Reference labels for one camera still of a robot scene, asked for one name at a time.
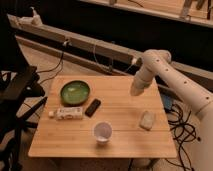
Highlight white plastic cup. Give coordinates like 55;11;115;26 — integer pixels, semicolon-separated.
93;122;112;144

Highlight green bowl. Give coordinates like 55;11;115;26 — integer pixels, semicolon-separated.
60;80;90;106

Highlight white wall plug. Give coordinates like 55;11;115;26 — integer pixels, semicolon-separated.
62;39;70;47

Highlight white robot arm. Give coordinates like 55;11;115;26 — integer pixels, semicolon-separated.
130;49;213;171

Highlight white toothpaste tube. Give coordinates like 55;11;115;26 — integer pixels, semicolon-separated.
48;107;83;120

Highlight black floor cables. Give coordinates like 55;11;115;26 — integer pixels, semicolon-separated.
164;103;203;171

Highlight wooden table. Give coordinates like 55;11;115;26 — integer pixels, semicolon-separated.
28;75;177;158

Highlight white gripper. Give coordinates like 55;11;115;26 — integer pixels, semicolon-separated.
130;84;149;96

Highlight white spray bottle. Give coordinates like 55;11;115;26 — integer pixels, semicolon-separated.
31;7;43;26

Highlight blue box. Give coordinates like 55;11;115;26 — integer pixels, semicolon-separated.
161;94;173;110

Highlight black remote control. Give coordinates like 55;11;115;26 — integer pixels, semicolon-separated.
85;99;101;117

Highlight white plug with cable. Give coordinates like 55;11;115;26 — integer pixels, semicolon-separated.
124;57;138;73

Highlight black chair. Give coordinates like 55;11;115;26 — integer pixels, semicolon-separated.
0;11;47;171

